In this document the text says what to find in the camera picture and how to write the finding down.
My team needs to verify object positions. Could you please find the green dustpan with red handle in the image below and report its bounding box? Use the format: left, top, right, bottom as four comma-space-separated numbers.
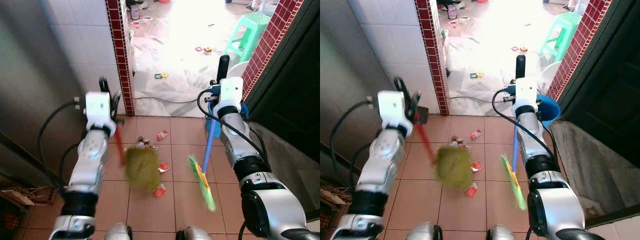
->
414, 120, 474, 190
114, 125, 162, 191

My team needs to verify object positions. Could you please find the green broom with blue handle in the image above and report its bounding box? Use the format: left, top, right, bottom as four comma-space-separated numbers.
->
501, 122, 528, 211
188, 116, 219, 212

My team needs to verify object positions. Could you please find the white plastic basin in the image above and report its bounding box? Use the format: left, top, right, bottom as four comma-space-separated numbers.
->
539, 60, 564, 97
227, 60, 251, 81

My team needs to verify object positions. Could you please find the green plastic stool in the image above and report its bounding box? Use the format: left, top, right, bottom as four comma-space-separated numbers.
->
537, 12, 584, 64
223, 12, 271, 64

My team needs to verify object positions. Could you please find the pile of crumpled litter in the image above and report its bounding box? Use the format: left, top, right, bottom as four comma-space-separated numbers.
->
135, 135, 159, 151
448, 134, 471, 151

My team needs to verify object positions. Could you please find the silver left robot leg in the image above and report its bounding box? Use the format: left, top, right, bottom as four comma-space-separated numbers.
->
404, 222, 442, 240
102, 223, 132, 240

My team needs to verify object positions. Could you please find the silver robot leg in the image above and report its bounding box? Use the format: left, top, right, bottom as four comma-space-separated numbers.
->
175, 225, 217, 240
485, 224, 524, 240
404, 222, 442, 240
102, 223, 132, 240

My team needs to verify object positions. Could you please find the brown cardboard box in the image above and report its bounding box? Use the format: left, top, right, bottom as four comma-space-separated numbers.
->
320, 186, 347, 236
0, 174, 57, 237

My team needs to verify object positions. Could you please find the silver right robot leg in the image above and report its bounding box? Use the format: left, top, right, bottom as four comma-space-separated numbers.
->
485, 224, 524, 240
175, 225, 217, 240

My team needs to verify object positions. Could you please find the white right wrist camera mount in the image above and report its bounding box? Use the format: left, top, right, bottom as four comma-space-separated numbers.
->
514, 77, 539, 107
219, 77, 245, 109

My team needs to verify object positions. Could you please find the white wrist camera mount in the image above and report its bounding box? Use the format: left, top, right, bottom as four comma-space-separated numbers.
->
219, 77, 245, 109
514, 77, 539, 107
377, 90, 414, 137
84, 91, 117, 136

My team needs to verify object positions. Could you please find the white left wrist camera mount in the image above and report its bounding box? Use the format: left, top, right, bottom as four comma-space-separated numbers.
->
84, 91, 117, 136
377, 90, 414, 137

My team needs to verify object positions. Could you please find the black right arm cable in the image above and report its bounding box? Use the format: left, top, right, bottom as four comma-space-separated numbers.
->
491, 88, 559, 162
196, 88, 267, 162

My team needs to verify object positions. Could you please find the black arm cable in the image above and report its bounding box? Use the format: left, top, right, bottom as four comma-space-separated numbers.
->
491, 88, 559, 162
330, 99, 377, 192
196, 88, 267, 162
37, 99, 84, 192

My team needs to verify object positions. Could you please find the thin black floor cable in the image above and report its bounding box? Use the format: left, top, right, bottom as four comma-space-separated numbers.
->
448, 95, 494, 104
134, 96, 199, 105

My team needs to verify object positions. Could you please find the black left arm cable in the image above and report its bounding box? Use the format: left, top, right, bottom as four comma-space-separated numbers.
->
330, 99, 377, 192
37, 99, 84, 192

